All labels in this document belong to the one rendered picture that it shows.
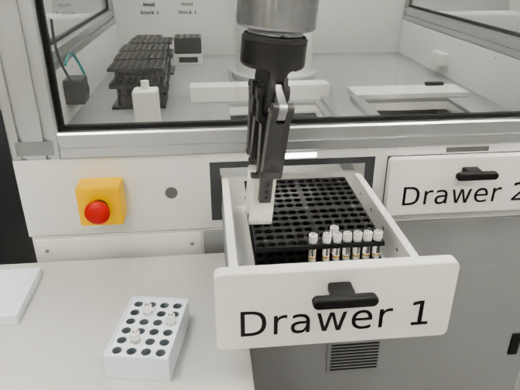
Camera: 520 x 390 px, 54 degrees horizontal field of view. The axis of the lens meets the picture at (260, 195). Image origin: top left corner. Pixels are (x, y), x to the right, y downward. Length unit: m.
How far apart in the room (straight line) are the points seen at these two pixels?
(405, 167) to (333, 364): 0.47
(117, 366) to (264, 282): 0.23
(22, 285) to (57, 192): 0.16
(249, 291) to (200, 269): 0.31
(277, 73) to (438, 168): 0.46
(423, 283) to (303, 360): 0.56
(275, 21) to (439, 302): 0.38
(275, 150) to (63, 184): 0.45
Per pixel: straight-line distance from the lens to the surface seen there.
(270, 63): 0.57
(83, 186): 0.88
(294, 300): 0.61
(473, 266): 1.12
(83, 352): 0.77
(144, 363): 0.69
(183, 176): 0.89
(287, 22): 0.56
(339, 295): 0.58
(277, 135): 0.57
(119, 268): 0.92
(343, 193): 0.85
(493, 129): 0.99
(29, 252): 2.04
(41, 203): 0.95
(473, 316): 1.21
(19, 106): 0.90
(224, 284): 0.59
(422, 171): 0.95
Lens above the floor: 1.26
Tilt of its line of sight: 26 degrees down
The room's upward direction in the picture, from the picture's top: straight up
